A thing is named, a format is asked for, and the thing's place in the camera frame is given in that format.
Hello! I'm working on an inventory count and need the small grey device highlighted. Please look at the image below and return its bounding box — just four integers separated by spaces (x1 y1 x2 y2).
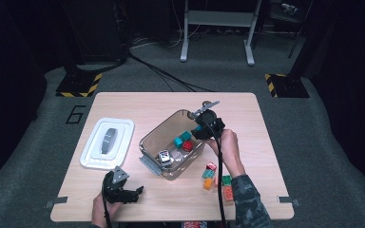
279 2 299 15

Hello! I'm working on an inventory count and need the red patterned fabric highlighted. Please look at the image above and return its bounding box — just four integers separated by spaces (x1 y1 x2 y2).
182 220 209 228

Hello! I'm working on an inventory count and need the right hand-held gripper cable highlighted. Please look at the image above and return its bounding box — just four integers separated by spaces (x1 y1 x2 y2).
206 121 228 228

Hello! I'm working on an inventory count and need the black yellow striped stand base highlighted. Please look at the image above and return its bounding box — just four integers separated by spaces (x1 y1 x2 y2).
55 72 104 99
263 72 311 99

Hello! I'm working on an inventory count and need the hand-held gripper cable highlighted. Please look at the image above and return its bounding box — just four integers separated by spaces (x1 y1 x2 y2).
206 121 228 228
102 180 114 228

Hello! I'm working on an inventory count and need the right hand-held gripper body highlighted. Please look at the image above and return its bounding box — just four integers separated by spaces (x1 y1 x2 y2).
187 100 227 142

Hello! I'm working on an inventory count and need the black cabinet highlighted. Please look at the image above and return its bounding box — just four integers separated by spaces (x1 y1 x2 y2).
60 0 131 65

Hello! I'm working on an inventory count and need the long orange toy building block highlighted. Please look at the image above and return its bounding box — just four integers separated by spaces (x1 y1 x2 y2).
222 185 236 202

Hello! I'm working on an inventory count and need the person's right hand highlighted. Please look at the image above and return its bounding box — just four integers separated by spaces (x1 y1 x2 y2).
206 128 247 179

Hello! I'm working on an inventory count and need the white floor cable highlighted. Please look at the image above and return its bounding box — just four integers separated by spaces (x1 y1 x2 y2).
129 29 188 50

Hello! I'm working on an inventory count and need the white lid with grey handle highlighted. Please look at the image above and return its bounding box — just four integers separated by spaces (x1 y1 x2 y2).
79 117 136 171

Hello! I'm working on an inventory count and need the black floor cable bundle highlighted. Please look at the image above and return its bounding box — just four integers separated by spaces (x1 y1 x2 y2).
126 51 216 93

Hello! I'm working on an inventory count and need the white toy car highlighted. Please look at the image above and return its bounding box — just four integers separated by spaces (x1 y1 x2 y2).
157 149 173 168

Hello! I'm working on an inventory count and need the person's left hand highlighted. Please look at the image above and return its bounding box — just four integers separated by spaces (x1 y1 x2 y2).
91 193 122 228

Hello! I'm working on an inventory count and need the white metal desk frame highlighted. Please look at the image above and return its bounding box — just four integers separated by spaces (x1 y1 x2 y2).
179 0 264 67

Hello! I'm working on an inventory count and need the clear plastic storage box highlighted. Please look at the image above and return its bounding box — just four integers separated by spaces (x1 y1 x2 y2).
138 108 208 181

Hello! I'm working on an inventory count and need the left hand-held gripper cable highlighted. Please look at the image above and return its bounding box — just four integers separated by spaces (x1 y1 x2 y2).
102 180 114 228

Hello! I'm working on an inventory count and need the teal toy building block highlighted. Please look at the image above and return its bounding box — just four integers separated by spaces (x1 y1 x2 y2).
202 169 216 181

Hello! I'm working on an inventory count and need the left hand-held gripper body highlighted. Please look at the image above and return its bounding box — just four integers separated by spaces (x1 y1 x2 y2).
102 165 131 204

